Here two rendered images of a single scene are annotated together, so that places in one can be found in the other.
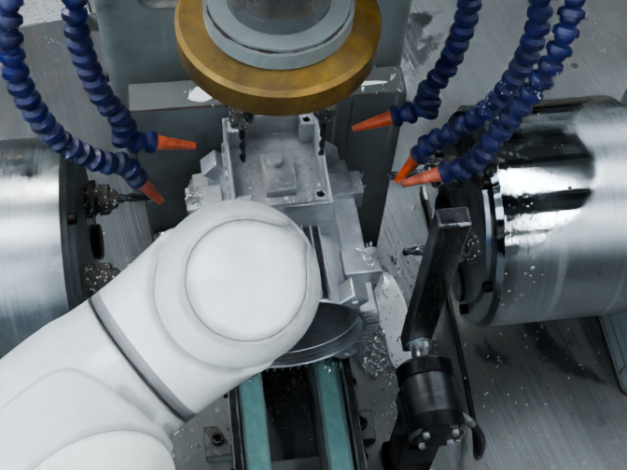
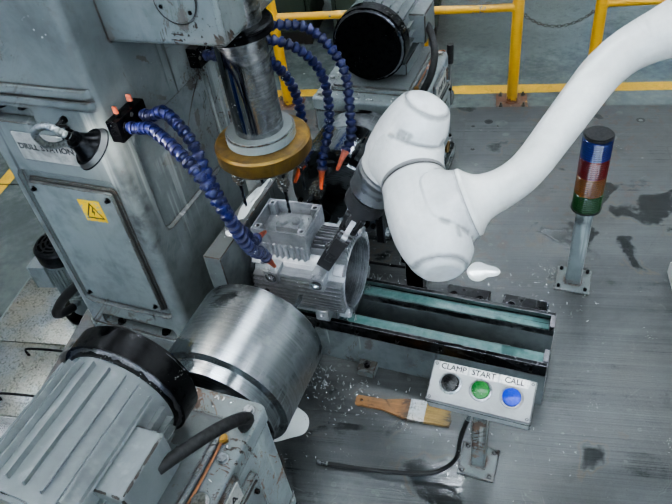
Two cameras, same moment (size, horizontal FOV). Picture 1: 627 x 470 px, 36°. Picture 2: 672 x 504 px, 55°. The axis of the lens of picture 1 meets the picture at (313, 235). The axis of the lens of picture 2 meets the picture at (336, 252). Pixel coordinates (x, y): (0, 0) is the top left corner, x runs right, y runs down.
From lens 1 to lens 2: 81 cm
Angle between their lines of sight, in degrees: 35
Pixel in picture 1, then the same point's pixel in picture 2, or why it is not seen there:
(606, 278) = not seen: hidden behind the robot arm
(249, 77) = (288, 150)
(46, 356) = (410, 184)
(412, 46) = not seen: hidden behind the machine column
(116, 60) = (170, 272)
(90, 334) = (410, 168)
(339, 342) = (363, 270)
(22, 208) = (251, 302)
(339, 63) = (300, 126)
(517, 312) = not seen: hidden behind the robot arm
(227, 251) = (417, 98)
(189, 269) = (418, 109)
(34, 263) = (280, 312)
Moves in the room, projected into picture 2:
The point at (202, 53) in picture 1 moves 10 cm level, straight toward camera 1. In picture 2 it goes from (264, 160) to (316, 167)
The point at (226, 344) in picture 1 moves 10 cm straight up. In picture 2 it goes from (446, 119) to (445, 55)
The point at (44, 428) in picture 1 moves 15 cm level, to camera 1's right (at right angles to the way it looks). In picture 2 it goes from (444, 183) to (487, 128)
